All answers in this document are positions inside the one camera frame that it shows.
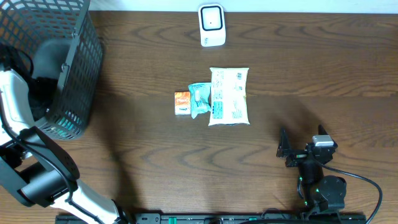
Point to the teal small packet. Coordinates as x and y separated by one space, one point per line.
200 93

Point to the white snack bag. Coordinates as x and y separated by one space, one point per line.
228 96

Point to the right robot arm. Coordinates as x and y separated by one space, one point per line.
323 194

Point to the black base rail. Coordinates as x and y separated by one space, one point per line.
155 218

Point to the orange small box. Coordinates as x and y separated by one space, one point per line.
182 103

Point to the grey plastic mesh basket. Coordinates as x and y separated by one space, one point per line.
57 45

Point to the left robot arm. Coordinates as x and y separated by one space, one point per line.
34 169

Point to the white barcode scanner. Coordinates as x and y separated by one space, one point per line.
212 25

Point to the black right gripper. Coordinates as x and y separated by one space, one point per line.
284 150

